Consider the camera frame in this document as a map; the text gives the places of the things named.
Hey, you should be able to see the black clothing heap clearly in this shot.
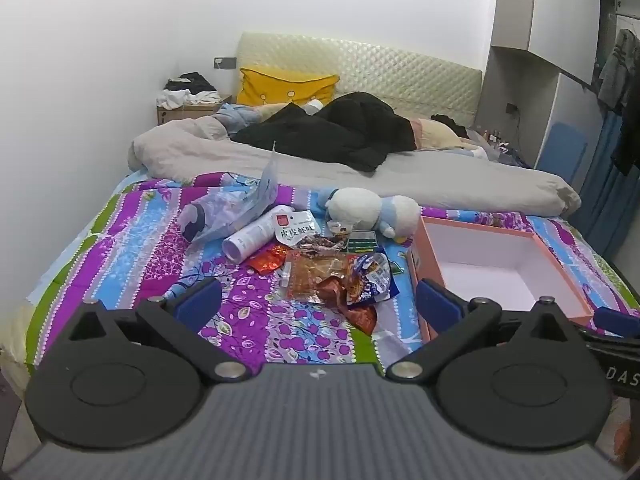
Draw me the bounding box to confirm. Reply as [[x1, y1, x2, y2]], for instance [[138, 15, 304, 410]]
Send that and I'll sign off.
[[231, 92, 418, 173]]

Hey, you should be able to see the white spray can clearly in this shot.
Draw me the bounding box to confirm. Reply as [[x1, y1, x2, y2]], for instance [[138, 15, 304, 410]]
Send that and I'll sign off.
[[221, 205, 296, 263]]

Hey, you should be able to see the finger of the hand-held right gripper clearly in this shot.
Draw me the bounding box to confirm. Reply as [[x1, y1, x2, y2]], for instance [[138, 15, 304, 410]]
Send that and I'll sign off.
[[594, 305, 640, 339]]

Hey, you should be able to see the yellow pillow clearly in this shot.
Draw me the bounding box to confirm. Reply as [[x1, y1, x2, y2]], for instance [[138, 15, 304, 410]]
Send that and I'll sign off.
[[236, 67, 341, 108]]

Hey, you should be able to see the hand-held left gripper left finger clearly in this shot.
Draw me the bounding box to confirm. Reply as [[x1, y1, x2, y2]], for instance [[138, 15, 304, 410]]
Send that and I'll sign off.
[[67, 277, 253, 382]]

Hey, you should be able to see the quilted beige headboard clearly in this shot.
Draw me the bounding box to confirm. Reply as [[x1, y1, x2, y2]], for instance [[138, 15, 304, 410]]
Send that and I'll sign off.
[[235, 31, 483, 128]]

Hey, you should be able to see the green snack packet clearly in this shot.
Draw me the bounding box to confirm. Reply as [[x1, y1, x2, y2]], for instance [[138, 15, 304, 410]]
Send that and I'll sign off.
[[347, 230, 379, 257]]

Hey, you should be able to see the grey duvet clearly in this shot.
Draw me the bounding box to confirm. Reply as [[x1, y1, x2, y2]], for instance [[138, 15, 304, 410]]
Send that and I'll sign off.
[[127, 115, 583, 218]]

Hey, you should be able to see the dark red crumpled packet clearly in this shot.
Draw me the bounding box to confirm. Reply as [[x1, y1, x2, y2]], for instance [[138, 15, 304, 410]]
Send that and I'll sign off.
[[320, 280, 379, 334]]

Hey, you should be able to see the dark blue cloth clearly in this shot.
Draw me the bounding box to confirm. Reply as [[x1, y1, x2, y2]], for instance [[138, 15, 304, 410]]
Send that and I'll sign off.
[[180, 202, 209, 243]]

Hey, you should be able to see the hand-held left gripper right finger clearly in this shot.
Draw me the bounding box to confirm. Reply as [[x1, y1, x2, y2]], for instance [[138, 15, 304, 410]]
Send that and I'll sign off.
[[385, 279, 577, 383]]

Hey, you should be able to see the white and blue plush toy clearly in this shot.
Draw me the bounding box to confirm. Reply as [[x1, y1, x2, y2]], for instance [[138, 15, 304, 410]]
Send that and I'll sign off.
[[317, 187, 422, 246]]

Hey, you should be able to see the orange snack packet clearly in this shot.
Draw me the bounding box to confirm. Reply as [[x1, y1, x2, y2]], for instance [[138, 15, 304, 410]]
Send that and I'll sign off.
[[284, 250, 352, 304]]

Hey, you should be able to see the black folded garment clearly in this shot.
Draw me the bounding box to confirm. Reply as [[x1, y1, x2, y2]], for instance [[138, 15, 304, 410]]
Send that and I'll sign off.
[[167, 72, 216, 93]]

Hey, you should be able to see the floral purple bedsheet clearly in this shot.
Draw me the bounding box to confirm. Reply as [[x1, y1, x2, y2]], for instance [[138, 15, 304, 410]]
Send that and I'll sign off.
[[25, 172, 640, 377]]

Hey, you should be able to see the grey snack packet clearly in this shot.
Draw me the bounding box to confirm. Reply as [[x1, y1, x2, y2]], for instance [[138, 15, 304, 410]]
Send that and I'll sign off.
[[272, 208, 348, 257]]

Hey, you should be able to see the blue curtain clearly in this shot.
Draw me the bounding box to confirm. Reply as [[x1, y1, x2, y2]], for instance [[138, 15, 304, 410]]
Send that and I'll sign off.
[[575, 110, 640, 262]]

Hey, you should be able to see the white cloth pile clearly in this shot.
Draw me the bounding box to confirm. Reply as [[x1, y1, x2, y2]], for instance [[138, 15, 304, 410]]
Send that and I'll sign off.
[[157, 87, 221, 110]]

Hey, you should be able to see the light blue cloth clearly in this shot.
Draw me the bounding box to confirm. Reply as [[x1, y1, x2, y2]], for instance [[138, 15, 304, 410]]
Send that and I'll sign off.
[[215, 103, 263, 134]]

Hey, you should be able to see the red snack packet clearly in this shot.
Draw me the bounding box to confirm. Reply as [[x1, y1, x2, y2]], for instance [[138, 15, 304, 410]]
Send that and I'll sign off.
[[249, 247, 292, 277]]

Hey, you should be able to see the wooden nightstand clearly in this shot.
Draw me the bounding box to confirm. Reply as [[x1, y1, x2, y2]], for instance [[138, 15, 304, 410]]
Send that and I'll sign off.
[[156, 94, 233, 127]]

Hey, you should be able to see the clear plastic bag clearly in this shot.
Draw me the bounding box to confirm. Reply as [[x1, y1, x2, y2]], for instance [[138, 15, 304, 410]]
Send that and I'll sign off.
[[180, 142, 281, 247]]

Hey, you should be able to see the row of small bottles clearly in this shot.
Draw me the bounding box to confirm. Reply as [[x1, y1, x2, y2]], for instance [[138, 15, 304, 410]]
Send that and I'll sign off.
[[474, 127, 512, 159]]

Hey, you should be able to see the blue snack packet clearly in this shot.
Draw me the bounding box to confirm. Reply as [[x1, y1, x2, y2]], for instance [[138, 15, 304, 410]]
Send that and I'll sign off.
[[350, 252, 401, 307]]

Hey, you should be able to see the pink cardboard box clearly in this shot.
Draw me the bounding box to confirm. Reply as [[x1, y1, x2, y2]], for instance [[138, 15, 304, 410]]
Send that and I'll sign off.
[[406, 216, 596, 343]]

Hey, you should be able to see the beige pillow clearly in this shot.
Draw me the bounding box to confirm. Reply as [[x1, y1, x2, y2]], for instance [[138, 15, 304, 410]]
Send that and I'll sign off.
[[410, 119, 483, 152]]

